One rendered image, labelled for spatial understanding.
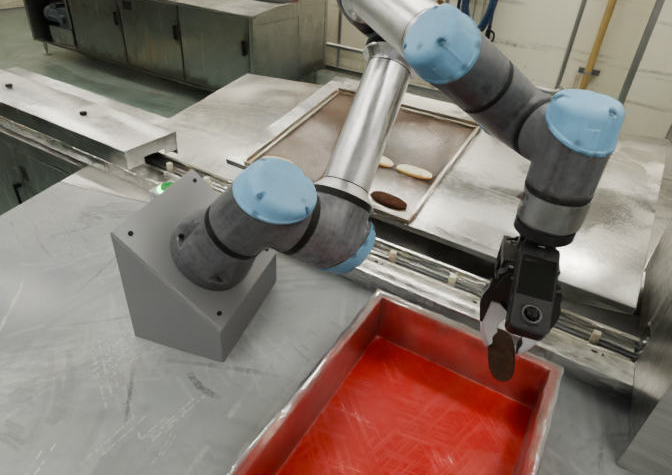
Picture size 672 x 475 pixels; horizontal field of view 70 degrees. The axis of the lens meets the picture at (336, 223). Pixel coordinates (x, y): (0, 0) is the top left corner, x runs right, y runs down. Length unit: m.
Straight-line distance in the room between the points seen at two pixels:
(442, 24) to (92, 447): 0.73
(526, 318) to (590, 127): 0.21
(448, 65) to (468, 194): 0.74
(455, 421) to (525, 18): 4.08
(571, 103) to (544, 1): 4.06
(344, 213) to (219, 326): 0.28
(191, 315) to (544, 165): 0.58
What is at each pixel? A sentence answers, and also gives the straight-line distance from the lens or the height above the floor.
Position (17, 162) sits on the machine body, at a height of 0.70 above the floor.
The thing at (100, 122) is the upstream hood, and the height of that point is 0.92.
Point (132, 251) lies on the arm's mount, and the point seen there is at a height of 1.02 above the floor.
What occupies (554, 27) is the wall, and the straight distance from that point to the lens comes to 4.61.
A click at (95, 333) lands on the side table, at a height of 0.82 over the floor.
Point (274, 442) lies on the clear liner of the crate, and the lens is 0.69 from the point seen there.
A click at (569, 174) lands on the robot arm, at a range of 0.57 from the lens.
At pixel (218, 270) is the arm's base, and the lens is 0.81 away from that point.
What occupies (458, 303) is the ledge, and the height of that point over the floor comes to 0.86.
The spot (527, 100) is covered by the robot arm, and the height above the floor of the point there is 1.32.
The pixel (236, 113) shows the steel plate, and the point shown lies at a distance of 1.91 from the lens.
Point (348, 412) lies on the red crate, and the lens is 0.82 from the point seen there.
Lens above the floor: 1.49
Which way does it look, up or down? 33 degrees down
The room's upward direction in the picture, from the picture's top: 4 degrees clockwise
